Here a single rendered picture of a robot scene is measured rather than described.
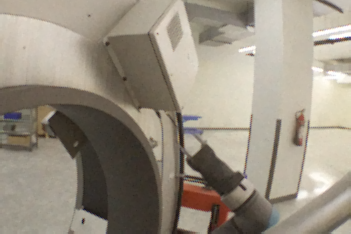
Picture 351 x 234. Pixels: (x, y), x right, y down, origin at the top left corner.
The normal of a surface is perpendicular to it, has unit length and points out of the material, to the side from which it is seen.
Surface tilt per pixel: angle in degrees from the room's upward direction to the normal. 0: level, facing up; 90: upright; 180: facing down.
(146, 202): 98
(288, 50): 90
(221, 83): 90
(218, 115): 90
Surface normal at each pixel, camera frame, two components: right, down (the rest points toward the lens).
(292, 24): 0.29, 0.07
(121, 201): -0.39, 0.07
